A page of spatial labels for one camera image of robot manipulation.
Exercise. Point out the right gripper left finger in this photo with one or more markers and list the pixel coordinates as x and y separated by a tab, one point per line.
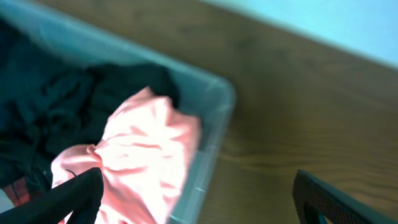
78	198

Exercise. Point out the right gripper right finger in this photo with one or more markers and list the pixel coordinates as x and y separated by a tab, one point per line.
317	202

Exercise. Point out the red navy plaid shirt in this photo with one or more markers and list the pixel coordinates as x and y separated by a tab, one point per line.
20	192

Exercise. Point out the salmon pink garment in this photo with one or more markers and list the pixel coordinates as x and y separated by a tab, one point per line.
144	155

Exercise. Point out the dark navy garment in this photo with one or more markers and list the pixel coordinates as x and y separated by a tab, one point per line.
41	100

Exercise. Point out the clear plastic storage container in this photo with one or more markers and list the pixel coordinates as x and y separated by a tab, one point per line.
205	95

